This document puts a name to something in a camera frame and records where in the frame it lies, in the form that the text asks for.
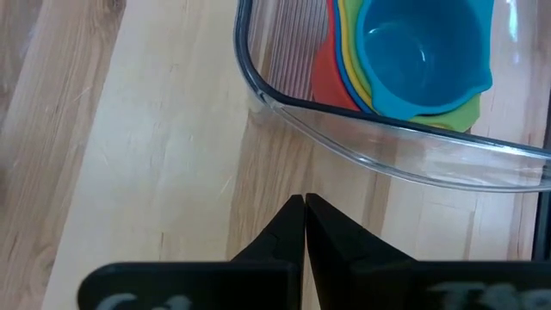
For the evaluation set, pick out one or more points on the green measuring cup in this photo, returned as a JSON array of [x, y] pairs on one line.
[[460, 118]]

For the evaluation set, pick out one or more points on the cyan measuring cup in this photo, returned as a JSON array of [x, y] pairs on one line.
[[422, 56]]

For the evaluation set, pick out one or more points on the clear plastic bin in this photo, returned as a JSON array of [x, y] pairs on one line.
[[387, 146]]

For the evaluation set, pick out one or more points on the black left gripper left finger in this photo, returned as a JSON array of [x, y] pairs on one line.
[[215, 284]]

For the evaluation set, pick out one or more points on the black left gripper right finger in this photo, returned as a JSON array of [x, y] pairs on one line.
[[387, 284]]

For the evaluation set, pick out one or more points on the medium blue measuring cup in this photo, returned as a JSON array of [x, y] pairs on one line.
[[340, 64]]

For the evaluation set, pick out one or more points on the red measuring cup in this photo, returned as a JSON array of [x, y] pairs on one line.
[[329, 82]]

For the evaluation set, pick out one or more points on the black aluminium table frame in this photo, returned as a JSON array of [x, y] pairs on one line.
[[541, 228]]

